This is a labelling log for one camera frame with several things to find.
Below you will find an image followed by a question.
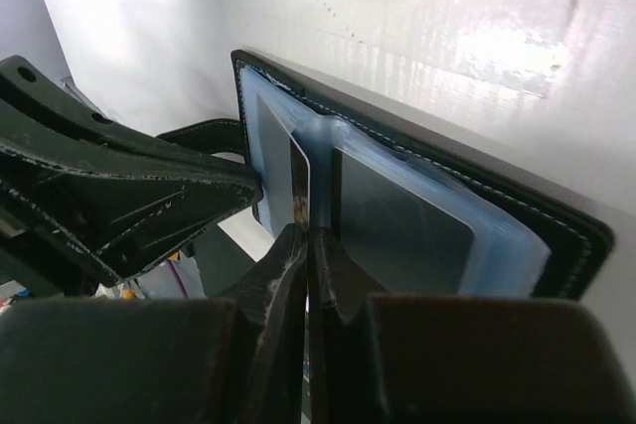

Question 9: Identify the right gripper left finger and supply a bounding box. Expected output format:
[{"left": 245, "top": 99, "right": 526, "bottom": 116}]
[{"left": 1, "top": 224, "right": 307, "bottom": 423}]

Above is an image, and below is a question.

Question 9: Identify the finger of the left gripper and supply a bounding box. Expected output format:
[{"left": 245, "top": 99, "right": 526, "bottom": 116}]
[{"left": 1, "top": 56, "right": 262, "bottom": 288}]

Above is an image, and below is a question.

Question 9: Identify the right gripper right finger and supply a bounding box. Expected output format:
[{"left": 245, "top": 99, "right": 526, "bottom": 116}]
[{"left": 308, "top": 229, "right": 635, "bottom": 423}]

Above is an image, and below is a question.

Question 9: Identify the black leather card holder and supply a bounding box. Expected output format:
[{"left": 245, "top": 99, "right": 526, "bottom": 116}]
[{"left": 164, "top": 51, "right": 614, "bottom": 300}]

